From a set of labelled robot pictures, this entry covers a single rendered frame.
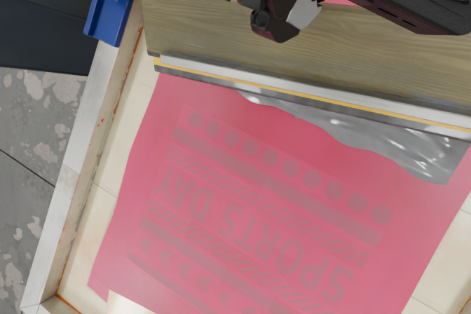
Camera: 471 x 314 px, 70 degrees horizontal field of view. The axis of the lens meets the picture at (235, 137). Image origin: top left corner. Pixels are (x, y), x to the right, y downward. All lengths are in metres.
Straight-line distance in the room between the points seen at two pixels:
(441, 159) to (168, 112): 0.34
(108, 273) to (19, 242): 1.89
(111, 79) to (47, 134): 1.66
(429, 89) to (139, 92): 0.37
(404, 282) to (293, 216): 0.14
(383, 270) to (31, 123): 2.04
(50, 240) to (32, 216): 1.72
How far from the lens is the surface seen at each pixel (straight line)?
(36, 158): 2.25
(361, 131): 0.41
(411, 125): 0.35
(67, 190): 0.59
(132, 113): 0.53
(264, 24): 0.19
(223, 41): 0.36
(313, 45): 0.32
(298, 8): 0.24
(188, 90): 0.48
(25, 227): 2.43
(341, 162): 0.42
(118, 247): 0.60
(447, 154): 0.42
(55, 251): 0.64
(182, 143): 0.49
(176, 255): 0.54
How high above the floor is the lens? 1.37
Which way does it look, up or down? 68 degrees down
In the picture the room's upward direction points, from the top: 103 degrees counter-clockwise
